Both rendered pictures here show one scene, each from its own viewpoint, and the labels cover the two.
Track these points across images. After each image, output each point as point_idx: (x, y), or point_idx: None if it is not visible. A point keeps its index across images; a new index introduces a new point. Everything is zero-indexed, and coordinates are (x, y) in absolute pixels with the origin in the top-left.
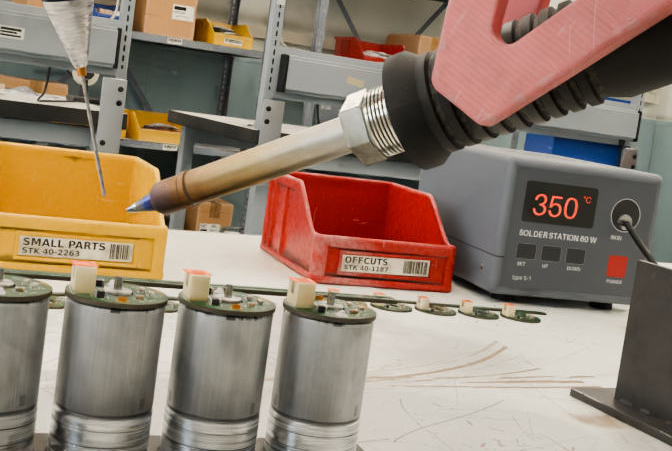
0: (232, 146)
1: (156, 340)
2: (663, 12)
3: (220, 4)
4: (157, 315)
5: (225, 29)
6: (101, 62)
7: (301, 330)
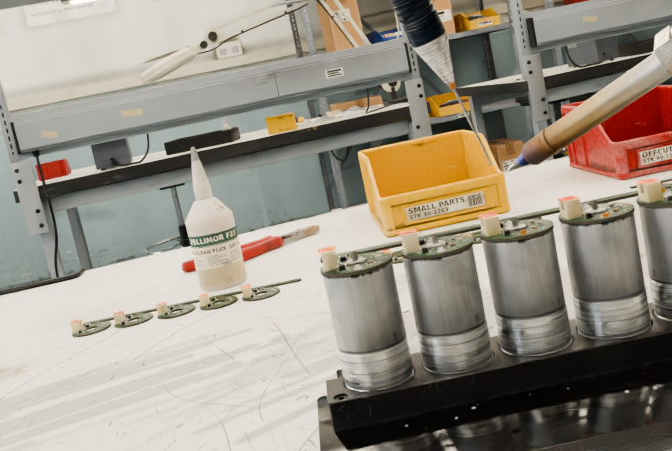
0: (509, 98)
1: (555, 254)
2: None
3: None
4: (550, 236)
5: (476, 16)
6: (400, 71)
7: (659, 218)
